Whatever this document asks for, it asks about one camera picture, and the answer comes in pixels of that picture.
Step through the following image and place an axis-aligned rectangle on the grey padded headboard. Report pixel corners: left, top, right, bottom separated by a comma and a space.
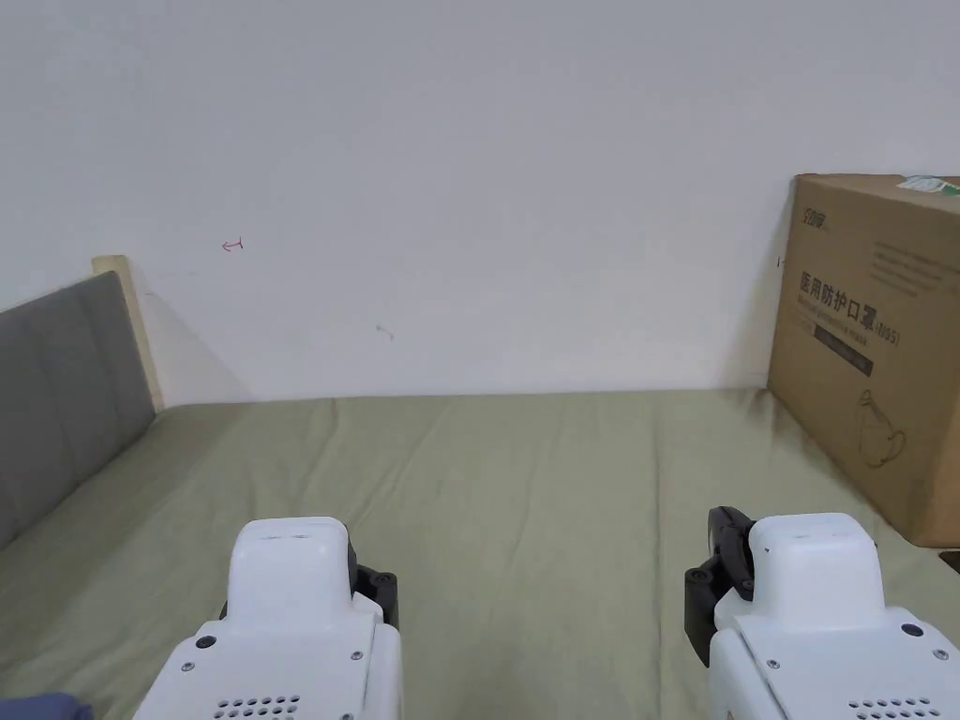
0, 254, 166, 553

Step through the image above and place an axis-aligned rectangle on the bed with pale green sheet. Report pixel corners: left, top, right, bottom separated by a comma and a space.
0, 385, 960, 720

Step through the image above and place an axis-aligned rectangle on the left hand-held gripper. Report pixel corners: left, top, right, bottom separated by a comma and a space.
134, 515, 403, 720

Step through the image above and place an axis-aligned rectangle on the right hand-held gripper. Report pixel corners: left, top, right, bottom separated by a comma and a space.
682, 505, 960, 720

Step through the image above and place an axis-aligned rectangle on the brown cardboard carton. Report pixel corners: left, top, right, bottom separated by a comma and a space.
766, 173, 960, 549

